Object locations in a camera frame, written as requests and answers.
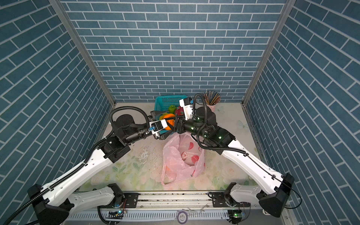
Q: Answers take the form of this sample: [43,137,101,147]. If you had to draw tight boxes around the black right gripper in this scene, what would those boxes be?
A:
[165,114,210,139]

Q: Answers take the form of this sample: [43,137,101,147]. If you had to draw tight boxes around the orange fruit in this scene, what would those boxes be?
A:
[160,113,175,126]

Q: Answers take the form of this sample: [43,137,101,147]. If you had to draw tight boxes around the pink plastic bag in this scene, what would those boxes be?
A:
[161,133,205,187]

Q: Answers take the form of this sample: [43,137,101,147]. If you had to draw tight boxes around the red dragon fruit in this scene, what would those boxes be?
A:
[175,107,184,116]

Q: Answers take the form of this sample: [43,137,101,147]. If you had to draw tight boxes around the small green lime fruit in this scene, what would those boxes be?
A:
[168,105,177,114]

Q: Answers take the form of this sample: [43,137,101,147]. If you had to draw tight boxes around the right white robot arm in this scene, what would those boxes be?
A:
[174,105,294,218]

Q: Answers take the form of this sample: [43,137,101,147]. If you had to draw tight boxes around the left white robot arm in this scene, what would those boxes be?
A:
[28,111,156,225]

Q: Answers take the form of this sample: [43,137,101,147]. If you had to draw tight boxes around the pink metal pencil bucket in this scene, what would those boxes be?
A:
[207,105,216,113]

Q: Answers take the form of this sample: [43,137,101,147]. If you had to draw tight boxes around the teal plastic basket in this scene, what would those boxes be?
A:
[154,95,187,111]

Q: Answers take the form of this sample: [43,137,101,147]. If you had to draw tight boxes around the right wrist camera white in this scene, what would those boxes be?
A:
[179,97,193,121]

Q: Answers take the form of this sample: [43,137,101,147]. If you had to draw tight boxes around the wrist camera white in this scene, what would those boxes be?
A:
[179,97,193,121]
[149,120,168,139]

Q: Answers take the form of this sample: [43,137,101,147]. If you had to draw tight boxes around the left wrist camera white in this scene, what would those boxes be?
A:
[149,120,168,139]

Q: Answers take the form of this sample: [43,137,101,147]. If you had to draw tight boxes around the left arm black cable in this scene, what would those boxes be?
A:
[2,105,151,225]

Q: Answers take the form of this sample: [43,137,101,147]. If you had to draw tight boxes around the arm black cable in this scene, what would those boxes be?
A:
[2,105,151,225]
[192,93,249,155]

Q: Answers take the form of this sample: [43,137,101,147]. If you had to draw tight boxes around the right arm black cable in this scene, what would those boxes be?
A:
[192,93,249,155]

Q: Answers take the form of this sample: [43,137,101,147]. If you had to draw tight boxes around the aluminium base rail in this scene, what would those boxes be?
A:
[56,190,293,218]

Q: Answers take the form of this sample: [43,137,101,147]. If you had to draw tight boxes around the left corner aluminium post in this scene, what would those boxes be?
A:
[49,0,116,106]

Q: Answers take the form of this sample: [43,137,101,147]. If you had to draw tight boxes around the corner aluminium post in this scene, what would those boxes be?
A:
[242,0,296,107]
[49,0,116,106]

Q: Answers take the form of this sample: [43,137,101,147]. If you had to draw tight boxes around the right corner aluminium post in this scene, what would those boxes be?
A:
[242,0,296,107]

